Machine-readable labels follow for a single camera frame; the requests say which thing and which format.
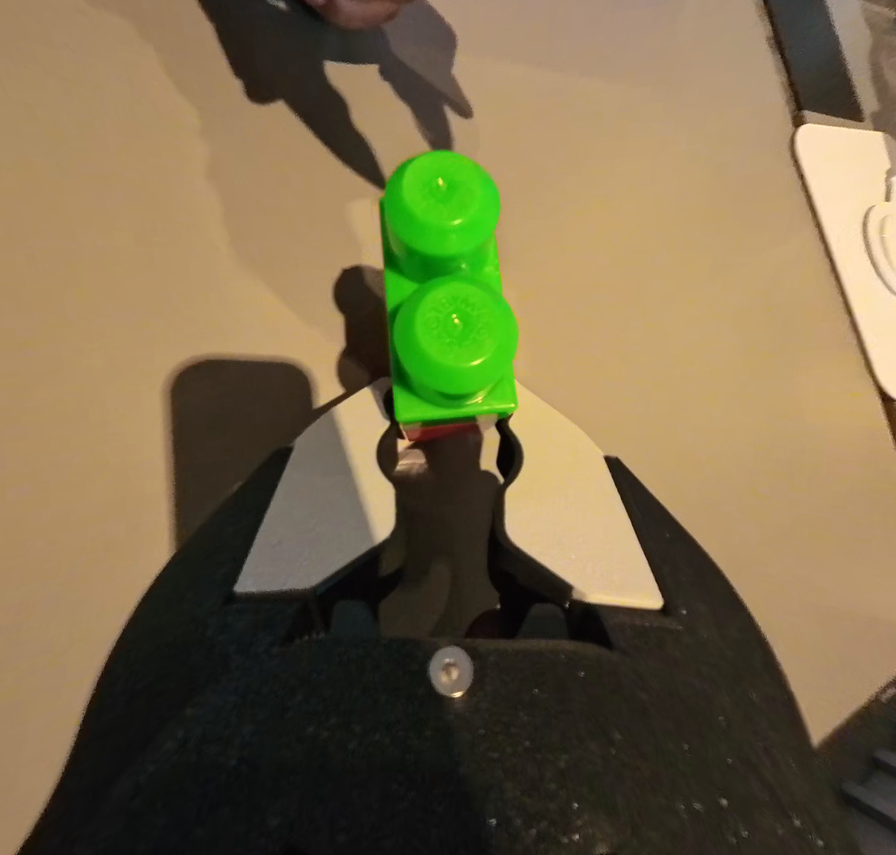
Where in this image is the black table pad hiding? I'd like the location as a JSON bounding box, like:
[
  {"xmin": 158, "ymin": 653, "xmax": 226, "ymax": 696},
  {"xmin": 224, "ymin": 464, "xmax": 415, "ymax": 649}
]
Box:
[{"xmin": 742, "ymin": 0, "xmax": 869, "ymax": 124}]

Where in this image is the red mega block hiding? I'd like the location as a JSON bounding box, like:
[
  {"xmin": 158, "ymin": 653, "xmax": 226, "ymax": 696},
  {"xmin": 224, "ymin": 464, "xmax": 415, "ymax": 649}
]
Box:
[{"xmin": 402, "ymin": 417, "xmax": 484, "ymax": 443}]

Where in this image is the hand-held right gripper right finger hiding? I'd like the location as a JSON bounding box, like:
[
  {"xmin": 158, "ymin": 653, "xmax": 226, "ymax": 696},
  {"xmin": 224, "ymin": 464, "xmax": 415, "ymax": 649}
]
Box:
[{"xmin": 493, "ymin": 379, "xmax": 666, "ymax": 611}]

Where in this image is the white rounded board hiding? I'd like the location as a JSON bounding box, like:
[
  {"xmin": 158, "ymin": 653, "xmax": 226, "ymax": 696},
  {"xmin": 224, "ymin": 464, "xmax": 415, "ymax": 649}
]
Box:
[{"xmin": 791, "ymin": 123, "xmax": 896, "ymax": 443}]

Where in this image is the green two-stud mega block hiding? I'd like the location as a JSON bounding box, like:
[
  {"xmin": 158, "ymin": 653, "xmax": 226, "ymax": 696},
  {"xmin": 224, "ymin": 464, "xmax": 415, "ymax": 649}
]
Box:
[{"xmin": 380, "ymin": 150, "xmax": 520, "ymax": 425}]

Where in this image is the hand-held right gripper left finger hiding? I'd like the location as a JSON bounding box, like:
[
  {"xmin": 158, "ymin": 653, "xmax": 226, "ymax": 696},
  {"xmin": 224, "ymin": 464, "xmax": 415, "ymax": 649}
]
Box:
[{"xmin": 233, "ymin": 378, "xmax": 407, "ymax": 597}]

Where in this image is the white round stand base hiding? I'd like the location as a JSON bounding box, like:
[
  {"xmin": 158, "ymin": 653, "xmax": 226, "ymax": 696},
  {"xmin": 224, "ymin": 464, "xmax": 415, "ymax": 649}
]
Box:
[{"xmin": 862, "ymin": 169, "xmax": 896, "ymax": 296}]

